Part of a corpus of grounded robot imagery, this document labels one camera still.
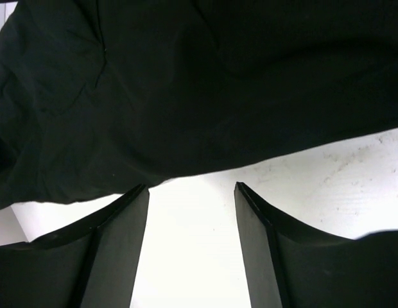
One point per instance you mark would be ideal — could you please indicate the black trousers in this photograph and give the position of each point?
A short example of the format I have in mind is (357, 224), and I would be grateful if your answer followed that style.
(97, 97)

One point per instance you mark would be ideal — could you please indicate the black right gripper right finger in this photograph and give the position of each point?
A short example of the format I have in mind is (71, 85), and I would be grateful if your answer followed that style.
(291, 264)

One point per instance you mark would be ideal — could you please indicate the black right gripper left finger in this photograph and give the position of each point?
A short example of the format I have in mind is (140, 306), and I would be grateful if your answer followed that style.
(89, 263)

